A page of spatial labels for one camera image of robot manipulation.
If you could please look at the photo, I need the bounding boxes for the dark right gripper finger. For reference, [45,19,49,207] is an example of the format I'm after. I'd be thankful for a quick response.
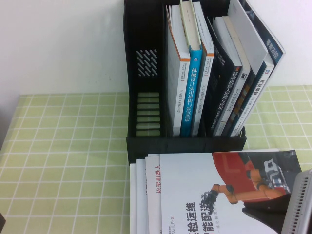
[241,192,293,234]

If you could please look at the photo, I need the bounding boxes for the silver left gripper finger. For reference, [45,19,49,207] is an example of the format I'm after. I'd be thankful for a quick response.
[281,167,312,234]

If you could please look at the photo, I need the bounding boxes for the brochure with orange robot arm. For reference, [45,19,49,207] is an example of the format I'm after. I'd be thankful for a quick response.
[159,149,303,234]

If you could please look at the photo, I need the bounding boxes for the white spine car book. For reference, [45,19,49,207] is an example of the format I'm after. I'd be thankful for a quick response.
[228,60,275,137]

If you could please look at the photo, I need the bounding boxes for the thin white book orange band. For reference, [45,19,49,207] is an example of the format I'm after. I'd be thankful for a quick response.
[191,1,215,137]

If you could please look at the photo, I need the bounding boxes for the black cover robot book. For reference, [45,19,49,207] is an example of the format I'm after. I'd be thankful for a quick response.
[203,16,243,137]

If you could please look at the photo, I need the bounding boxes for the blue spine book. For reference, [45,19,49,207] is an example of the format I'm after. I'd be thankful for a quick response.
[179,0,203,137]

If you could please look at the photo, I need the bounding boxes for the thick white book orange band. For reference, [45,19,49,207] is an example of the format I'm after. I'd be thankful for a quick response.
[165,4,191,137]

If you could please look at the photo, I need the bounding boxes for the black plastic book holder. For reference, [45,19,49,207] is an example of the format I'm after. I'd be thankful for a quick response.
[123,0,247,166]

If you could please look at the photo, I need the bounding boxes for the desert photo brochure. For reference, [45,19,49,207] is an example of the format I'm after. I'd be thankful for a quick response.
[145,148,280,234]

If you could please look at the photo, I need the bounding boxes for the dark blue leaning books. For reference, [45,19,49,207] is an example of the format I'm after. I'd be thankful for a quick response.
[220,16,252,137]

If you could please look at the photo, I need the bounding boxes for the dark cover magazine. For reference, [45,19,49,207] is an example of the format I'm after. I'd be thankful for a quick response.
[238,0,286,66]

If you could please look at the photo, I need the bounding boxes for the plain white brochure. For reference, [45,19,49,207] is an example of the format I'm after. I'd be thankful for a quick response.
[227,0,269,75]

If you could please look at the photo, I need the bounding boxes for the green checked tablecloth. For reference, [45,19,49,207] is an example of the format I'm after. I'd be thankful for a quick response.
[0,85,312,234]

